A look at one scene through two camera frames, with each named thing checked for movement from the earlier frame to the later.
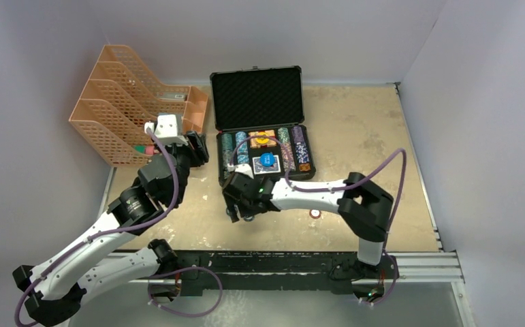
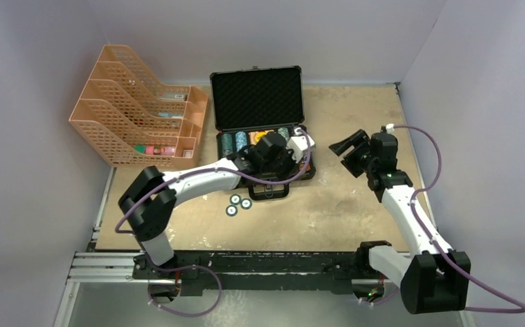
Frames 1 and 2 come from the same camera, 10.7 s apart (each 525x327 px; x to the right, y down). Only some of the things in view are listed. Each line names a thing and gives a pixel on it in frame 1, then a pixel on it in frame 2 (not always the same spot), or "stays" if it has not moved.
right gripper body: x=245 y=205 → x=371 y=166
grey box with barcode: x=173 y=96 stays
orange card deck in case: x=255 y=144 stays
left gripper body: x=184 y=154 → x=284 y=165
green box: x=140 y=148 stays
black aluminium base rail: x=272 y=273 stays
